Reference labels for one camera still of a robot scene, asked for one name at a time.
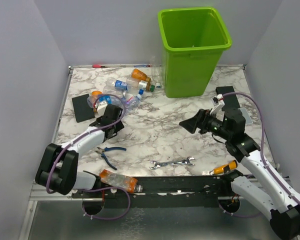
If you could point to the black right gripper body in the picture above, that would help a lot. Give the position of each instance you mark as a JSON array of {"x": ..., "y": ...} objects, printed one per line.
[{"x": 211, "y": 124}]

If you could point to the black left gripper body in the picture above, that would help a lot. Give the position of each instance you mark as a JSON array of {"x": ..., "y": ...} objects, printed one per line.
[{"x": 118, "y": 127}]

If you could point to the small orange bottle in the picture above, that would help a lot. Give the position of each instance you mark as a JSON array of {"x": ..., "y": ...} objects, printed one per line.
[{"x": 96, "y": 93}]

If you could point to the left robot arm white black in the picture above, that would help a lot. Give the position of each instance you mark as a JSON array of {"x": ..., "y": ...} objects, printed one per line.
[{"x": 58, "y": 169}]

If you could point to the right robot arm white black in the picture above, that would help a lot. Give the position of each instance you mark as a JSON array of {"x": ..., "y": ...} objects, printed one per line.
[{"x": 276, "y": 200}]

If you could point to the tall clear bottle by bin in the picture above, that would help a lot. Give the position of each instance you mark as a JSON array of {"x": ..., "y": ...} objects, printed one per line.
[{"x": 156, "y": 72}]

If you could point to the green plastic bin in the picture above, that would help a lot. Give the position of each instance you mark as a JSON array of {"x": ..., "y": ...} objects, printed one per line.
[{"x": 193, "y": 40}]

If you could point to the black flat box right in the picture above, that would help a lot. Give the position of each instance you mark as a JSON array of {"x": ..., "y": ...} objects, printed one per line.
[{"x": 230, "y": 101}]

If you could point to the black flat box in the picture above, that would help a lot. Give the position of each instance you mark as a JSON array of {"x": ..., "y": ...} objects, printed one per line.
[
  {"x": 230, "y": 101},
  {"x": 81, "y": 108}
]

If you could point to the black flat box left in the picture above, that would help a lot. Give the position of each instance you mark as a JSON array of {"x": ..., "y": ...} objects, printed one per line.
[{"x": 81, "y": 108}]

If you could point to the clear bottle light-blue label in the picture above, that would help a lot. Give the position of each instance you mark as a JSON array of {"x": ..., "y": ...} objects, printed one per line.
[{"x": 95, "y": 100}]

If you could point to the clear bottle blue label back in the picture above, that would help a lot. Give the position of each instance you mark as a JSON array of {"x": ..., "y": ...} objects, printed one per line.
[{"x": 129, "y": 85}]

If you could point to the orange bottle at front edge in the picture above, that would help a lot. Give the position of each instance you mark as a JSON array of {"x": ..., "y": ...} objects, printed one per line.
[{"x": 130, "y": 184}]

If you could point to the silver open-end wrench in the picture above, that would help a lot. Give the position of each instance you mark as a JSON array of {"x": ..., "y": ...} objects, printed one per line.
[{"x": 187, "y": 161}]

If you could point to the orange juice bottle back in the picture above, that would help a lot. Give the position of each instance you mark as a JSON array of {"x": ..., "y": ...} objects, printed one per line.
[{"x": 140, "y": 75}]

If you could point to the red marker pen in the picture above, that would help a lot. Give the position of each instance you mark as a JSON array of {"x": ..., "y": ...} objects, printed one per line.
[{"x": 98, "y": 66}]

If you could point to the blue marker pen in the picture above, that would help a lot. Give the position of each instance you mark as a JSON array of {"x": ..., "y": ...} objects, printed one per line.
[{"x": 142, "y": 66}]

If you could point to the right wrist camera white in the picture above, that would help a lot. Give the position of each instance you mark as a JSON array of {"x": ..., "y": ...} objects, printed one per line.
[{"x": 218, "y": 104}]

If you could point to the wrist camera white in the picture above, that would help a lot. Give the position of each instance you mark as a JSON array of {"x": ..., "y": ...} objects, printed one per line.
[
  {"x": 218, "y": 104},
  {"x": 101, "y": 107}
]

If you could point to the blue handle pliers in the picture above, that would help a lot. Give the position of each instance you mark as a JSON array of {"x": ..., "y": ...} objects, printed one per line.
[{"x": 104, "y": 151}]

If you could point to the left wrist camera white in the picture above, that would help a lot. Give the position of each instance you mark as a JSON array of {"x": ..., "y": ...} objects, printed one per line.
[{"x": 101, "y": 107}]

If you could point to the orange handle screwdriver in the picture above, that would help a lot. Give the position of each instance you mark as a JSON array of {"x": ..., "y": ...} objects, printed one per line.
[{"x": 224, "y": 168}]

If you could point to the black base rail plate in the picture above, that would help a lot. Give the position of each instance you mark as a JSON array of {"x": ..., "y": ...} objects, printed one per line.
[{"x": 166, "y": 192}]

